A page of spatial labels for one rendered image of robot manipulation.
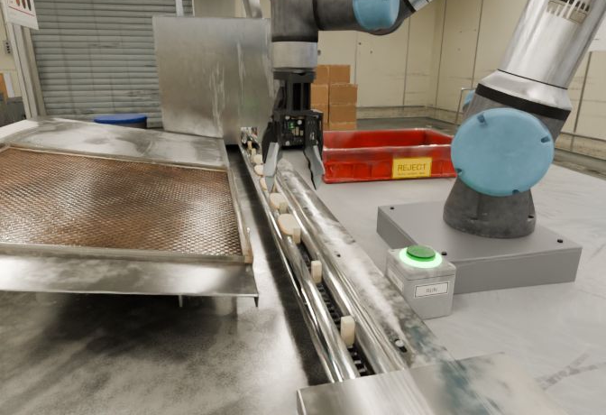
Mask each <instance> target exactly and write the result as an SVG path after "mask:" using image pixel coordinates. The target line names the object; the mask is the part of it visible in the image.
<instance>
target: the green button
mask: <svg viewBox="0 0 606 415"><path fill-rule="evenodd" d="M406 256H407V257H408V258H409V259H411V260H413V261H416V262H422V263H428V262H433V261H434V260H435V259H436V252H435V251H434V250H433V249H431V248H429V247H426V246H423V245H412V246H410V247H408V248H407V249H406Z"/></svg>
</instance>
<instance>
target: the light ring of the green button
mask: <svg viewBox="0 0 606 415"><path fill-rule="evenodd" d="M406 249H407V248H406ZM406 249H403V250H402V251H401V252H400V254H399V257H400V259H401V260H402V261H403V262H405V263H408V264H410V265H413V266H417V267H434V266H437V265H439V264H440V263H441V256H440V255H439V254H438V253H436V259H435V260H434V261H433V262H428V263H422V262H416V261H413V260H411V259H409V258H408V257H407V256H406V255H405V252H406Z"/></svg>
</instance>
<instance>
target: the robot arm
mask: <svg viewBox="0 0 606 415"><path fill-rule="evenodd" d="M270 1H271V67H272V68H273V69H275V71H273V79H285V86H284V87H280V88H279V91H278V94H277V96H276V100H275V103H274V106H273V109H272V114H271V118H272V122H267V127H266V129H265V131H264V132H263V135H262V143H261V146H262V165H263V173H264V180H265V184H266V187H267V189H268V191H269V193H272V190H273V187H274V183H275V182H274V176H275V174H276V172H277V164H278V161H279V160H280V159H281V157H282V154H283V150H282V149H281V147H282V145H284V146H291V145H301V144H304V146H303V147H302V151H303V153H304V155H305V156H306V157H307V158H308V168H309V170H310V171H311V181H312V183H313V186H314V188H315V190H318V188H319V185H320V182H321V179H322V174H325V168H324V165H323V159H322V150H323V145H324V137H323V122H324V113H323V112H320V111H318V110H316V109H314V108H311V83H314V79H317V72H316V71H314V69H316V68H317V56H320V55H321V50H318V49H317V43H318V31H358V32H368V33H369V34H372V35H376V36H383V35H387V34H390V33H393V32H395V31H397V30H398V29H399V28H400V26H401V25H402V23H403V21H404V20H405V19H407V18H408V17H410V16H411V15H412V14H413V13H415V12H416V11H417V10H419V9H420V8H422V7H423V6H425V5H426V4H428V3H429V2H431V1H432V0H270ZM605 16H606V0H527V2H526V4H525V7H524V9H523V11H522V14H521V16H520V18H519V21H518V23H517V25H516V28H515V30H514V32H513V34H512V36H511V38H510V42H509V44H508V46H507V49H506V50H505V52H504V54H503V57H502V59H501V61H500V65H499V67H498V68H497V70H496V71H495V72H494V73H492V74H491V75H489V76H487V77H486V78H483V79H481V80H480V81H479V83H478V86H477V88H476V89H475V90H474V91H471V92H469V93H468V94H467V95H466V97H465V101H464V105H463V111H464V113H463V121H462V123H461V125H460V127H459V128H458V129H457V131H456V132H455V134H454V137H453V140H452V142H451V149H450V153H451V159H452V163H453V166H454V170H455V172H456V173H457V177H456V180H455V182H454V185H453V187H452V189H451V191H450V193H449V195H448V197H447V199H446V201H445V204H444V210H443V219H444V221H445V222H446V223H447V224H448V225H450V226H451V227H453V228H455V229H457V230H460V231H462V232H465V233H467V234H471V235H478V236H483V237H489V238H500V239H510V238H520V237H524V236H527V235H530V234H532V233H533V232H534V231H535V226H536V221H537V215H536V210H535V206H534V202H533V198H532V193H531V188H532V187H533V186H535V185H536V184H537V183H539V182H540V181H541V180H542V179H543V178H544V176H545V175H546V173H547V171H548V169H549V167H550V165H551V163H552V161H553V158H554V153H555V146H554V143H555V141H556V138H557V137H558V135H559V134H560V132H561V130H562V128H563V126H564V124H565V122H566V119H567V118H568V116H569V115H570V113H571V111H572V109H573V106H572V104H571V101H570V99H569V97H568V95H567V89H568V88H569V86H570V84H571V82H572V80H573V78H574V75H575V73H576V71H577V70H578V68H579V66H580V65H581V63H582V61H583V58H584V56H585V54H586V52H587V51H588V49H589V47H590V45H591V43H592V41H593V39H594V37H595V35H596V33H597V32H598V30H599V28H600V26H601V23H602V21H603V19H604V17H605ZM320 121H321V131H320ZM277 136H278V138H277Z"/></svg>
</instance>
